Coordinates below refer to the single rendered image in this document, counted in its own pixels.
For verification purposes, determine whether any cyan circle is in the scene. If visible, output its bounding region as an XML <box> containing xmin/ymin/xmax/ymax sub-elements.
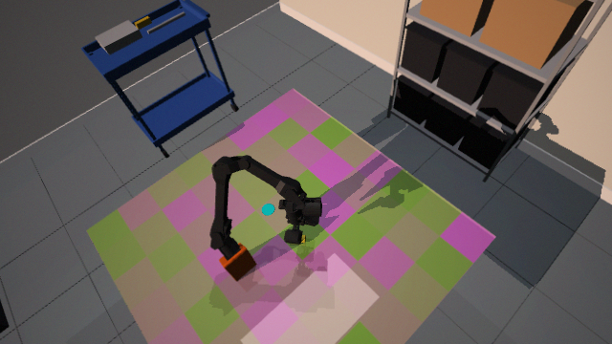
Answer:
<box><xmin>262</xmin><ymin>204</ymin><xmax>274</xmax><ymax>215</ymax></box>

